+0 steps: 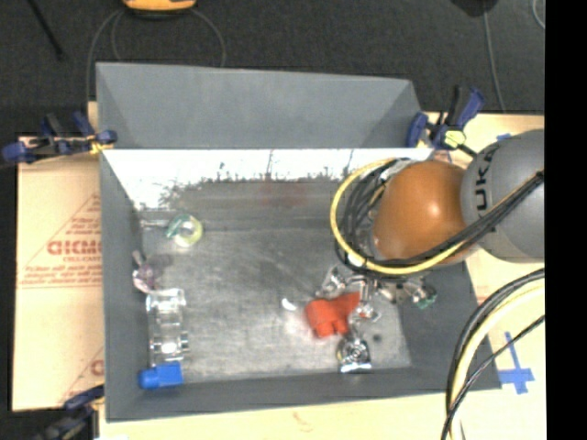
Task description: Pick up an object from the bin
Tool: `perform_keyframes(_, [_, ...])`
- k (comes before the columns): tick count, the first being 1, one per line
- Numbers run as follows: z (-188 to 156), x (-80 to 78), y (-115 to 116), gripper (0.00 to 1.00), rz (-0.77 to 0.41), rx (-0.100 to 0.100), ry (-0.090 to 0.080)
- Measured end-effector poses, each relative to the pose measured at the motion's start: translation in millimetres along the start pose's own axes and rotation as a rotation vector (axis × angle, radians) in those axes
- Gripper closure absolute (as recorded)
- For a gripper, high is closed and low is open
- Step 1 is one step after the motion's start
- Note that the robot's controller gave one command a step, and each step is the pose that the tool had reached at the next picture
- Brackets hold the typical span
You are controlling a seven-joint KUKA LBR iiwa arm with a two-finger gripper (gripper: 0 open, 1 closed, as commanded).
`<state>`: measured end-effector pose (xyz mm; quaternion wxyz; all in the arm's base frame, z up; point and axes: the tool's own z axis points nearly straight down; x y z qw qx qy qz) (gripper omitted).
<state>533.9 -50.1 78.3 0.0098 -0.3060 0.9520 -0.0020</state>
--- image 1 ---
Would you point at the brown cardboard board, red print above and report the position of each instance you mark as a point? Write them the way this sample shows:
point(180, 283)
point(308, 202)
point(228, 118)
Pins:
point(55, 291)

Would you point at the small white piece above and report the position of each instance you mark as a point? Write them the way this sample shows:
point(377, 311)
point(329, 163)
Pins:
point(289, 304)

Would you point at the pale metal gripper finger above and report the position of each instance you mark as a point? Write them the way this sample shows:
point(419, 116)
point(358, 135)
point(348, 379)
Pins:
point(334, 282)
point(367, 311)

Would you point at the grey metal bin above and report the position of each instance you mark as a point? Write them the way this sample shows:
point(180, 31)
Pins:
point(257, 264)

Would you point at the shiny round metal thing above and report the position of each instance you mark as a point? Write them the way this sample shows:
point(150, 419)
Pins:
point(354, 355)

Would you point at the clear plastic bottle, blue cap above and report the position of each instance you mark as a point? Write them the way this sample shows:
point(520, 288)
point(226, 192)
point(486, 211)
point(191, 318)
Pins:
point(166, 333)

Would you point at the red spray bottle head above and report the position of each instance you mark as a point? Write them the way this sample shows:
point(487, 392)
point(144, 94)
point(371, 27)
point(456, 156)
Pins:
point(326, 315)

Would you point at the clear purple plastic thing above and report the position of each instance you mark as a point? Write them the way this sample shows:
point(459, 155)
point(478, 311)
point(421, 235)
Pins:
point(147, 277)

